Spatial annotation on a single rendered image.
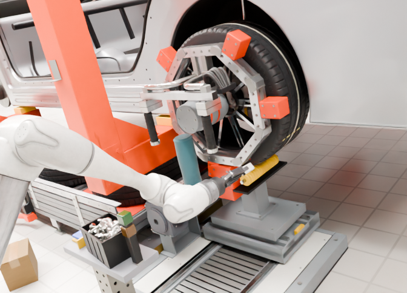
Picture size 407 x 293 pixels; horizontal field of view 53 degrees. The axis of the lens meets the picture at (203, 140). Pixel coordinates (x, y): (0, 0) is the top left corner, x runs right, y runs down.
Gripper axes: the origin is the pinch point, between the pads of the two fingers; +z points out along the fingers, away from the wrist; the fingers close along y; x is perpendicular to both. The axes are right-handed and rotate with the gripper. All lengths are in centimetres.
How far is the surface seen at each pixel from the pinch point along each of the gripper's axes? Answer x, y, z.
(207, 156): 20.7, -23.2, 7.8
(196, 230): 3, -76, 12
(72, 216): 60, -120, -25
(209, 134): 16.2, 10.3, -13.0
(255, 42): 36, 32, 19
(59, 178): 95, -136, -13
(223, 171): 9.9, -21.3, 7.8
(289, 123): 4.3, 14.0, 22.5
